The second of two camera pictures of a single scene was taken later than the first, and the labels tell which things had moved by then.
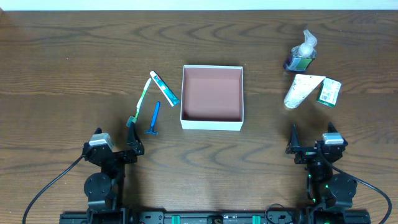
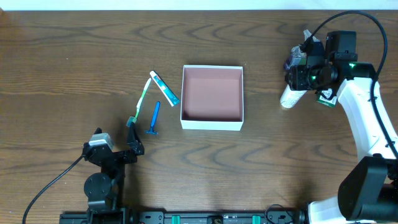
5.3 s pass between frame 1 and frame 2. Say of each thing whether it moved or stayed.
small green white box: stayed
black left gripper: stayed
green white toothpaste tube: stayed
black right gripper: moved
